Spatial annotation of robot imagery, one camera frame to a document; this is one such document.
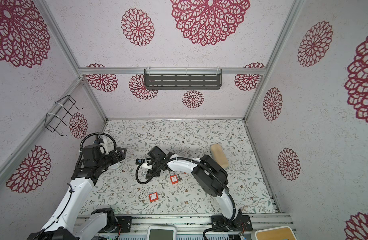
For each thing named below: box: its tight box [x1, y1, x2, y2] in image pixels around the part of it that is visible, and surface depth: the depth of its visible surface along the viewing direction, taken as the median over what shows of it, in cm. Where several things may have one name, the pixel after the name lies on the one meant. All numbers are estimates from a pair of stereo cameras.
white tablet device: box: [146, 225, 177, 240], surface depth 69 cm
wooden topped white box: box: [254, 226, 297, 240], surface depth 69 cm
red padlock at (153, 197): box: [148, 192, 159, 202], surface depth 83 cm
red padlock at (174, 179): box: [170, 174, 179, 185], surface depth 89 cm
